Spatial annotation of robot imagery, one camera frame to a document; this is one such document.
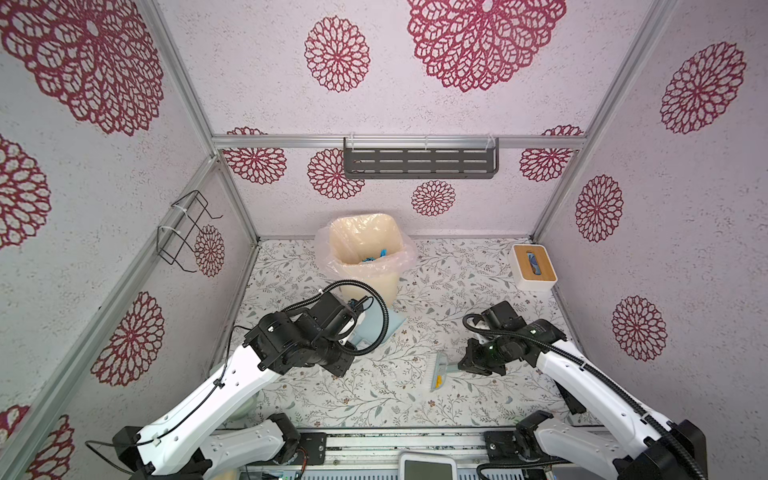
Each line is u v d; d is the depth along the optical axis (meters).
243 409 0.77
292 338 0.43
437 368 0.84
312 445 0.74
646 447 0.39
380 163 0.94
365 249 0.93
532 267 1.08
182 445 0.37
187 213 0.78
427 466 0.68
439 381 0.83
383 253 0.97
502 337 0.62
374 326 0.82
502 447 0.73
